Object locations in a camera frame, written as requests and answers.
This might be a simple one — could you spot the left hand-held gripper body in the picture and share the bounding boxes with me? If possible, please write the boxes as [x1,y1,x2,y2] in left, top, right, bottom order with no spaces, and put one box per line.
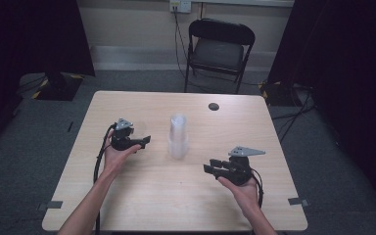
[110,117,137,152]

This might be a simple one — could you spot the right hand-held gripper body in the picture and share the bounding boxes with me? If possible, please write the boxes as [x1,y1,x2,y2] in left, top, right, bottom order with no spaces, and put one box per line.
[223,146,266,187]

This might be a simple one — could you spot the stack of clear plastic cups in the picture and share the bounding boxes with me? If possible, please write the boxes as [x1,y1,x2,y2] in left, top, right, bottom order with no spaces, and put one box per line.
[167,113,190,161]

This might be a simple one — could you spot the person's left hand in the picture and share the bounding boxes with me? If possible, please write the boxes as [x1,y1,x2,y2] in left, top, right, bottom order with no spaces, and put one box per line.
[102,129,143,180]

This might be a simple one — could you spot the person's right hand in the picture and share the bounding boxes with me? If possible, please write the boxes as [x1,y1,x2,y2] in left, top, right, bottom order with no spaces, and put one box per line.
[216,175,262,217]

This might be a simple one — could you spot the grey tape strip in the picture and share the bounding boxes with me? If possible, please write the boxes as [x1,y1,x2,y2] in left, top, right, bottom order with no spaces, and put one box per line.
[287,197,310,208]
[36,200,64,212]

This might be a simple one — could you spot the black stand base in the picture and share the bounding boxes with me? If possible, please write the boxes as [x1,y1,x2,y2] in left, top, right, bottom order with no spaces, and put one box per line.
[31,71,86,102]
[259,79,304,108]

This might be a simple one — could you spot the black folding chair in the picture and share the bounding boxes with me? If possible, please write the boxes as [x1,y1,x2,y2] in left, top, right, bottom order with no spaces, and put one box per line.
[183,18,257,95]

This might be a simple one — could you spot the black curtain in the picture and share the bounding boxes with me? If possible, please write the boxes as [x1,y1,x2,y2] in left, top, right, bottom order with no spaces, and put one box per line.
[0,0,96,155]
[266,0,376,220]

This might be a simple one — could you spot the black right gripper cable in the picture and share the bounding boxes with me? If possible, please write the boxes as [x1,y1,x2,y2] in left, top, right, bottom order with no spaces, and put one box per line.
[250,166,265,210]

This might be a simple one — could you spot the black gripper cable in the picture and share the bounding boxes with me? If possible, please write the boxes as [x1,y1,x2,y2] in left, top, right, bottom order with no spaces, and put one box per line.
[250,166,265,210]
[92,122,118,235]

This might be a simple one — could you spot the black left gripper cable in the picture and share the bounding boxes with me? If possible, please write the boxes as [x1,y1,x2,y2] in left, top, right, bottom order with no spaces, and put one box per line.
[92,122,118,235]

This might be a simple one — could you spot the black floor cables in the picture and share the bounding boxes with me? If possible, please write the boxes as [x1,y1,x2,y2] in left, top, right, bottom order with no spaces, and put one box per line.
[15,73,49,96]
[269,83,318,145]

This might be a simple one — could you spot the white wall socket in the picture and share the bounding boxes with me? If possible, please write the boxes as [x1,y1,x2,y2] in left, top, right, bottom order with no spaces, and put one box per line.
[168,0,193,15]

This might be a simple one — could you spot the white wall cable duct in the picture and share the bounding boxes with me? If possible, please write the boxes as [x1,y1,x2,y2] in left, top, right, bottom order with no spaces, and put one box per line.
[190,0,296,9]

